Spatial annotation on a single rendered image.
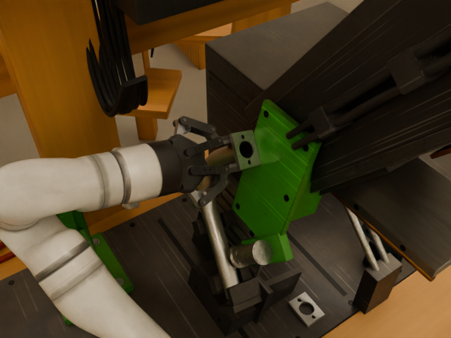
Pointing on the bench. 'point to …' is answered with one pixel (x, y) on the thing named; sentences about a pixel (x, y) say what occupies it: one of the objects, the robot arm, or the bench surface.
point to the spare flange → (305, 314)
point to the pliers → (5, 254)
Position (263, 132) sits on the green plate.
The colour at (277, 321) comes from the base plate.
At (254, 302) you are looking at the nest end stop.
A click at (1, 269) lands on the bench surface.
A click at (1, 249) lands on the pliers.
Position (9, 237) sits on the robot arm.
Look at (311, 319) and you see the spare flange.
